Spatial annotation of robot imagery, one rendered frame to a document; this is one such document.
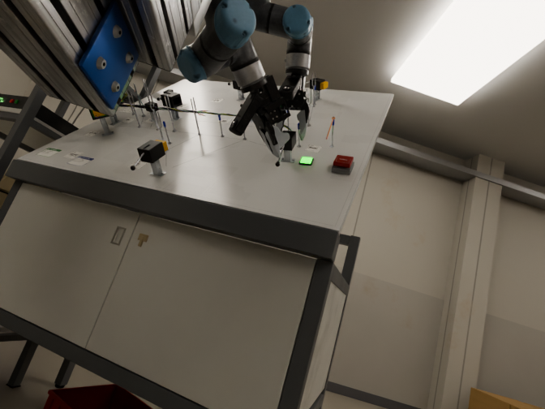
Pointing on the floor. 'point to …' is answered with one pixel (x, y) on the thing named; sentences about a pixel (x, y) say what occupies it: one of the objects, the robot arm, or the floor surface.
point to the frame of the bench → (119, 376)
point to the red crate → (94, 398)
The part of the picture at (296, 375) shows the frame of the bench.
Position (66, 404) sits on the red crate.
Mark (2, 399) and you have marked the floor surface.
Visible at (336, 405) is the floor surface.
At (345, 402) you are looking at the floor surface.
